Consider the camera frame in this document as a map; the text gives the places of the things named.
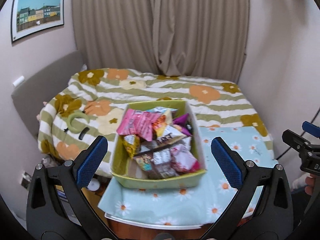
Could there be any beige curtain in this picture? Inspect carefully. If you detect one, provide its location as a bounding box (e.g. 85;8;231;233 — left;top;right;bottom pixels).
72;0;249;82

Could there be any small pink snack pack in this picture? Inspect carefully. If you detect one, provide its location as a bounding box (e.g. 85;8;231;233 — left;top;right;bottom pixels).
170;144;200;173

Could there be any black cable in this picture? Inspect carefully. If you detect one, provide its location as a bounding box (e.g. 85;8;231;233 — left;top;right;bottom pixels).
274;107;320;160

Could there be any pink striped snack pack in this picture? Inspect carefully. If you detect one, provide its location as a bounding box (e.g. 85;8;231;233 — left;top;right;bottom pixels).
117;109;160;141

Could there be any white red snack bag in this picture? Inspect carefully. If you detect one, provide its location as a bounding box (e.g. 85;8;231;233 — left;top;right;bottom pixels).
140;125;187;153

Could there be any framed houses picture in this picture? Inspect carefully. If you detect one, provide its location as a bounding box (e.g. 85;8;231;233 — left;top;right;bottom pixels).
10;0;65;43

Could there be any white blue snack pack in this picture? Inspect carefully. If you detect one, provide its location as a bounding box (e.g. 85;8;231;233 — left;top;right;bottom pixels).
145;106;177;115

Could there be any white wall switch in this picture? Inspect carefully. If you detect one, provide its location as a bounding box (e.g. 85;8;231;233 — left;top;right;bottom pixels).
12;75;25;88

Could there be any blue daisy tablecloth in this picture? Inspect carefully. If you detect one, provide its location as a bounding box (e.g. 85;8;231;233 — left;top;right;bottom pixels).
98;126;279;227

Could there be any dark brown snack pack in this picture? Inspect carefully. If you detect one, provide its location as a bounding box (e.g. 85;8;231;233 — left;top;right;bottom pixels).
133;148;178;180

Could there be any grey headboard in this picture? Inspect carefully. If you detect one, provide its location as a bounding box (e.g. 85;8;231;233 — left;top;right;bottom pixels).
11;50;84;139

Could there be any gold snack pack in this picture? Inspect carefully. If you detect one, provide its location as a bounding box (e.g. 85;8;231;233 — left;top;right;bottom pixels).
123;134;140;159

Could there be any person right hand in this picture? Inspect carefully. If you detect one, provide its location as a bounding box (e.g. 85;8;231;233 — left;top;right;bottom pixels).
305;174;317;196

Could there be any green cardboard box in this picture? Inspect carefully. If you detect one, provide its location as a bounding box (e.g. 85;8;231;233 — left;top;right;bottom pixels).
111;100;207;189

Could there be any purple chip bag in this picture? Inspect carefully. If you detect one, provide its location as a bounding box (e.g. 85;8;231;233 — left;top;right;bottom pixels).
173;113;193;137

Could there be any floral striped quilt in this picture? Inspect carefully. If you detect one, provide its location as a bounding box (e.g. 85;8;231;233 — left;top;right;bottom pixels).
37;68;273;177

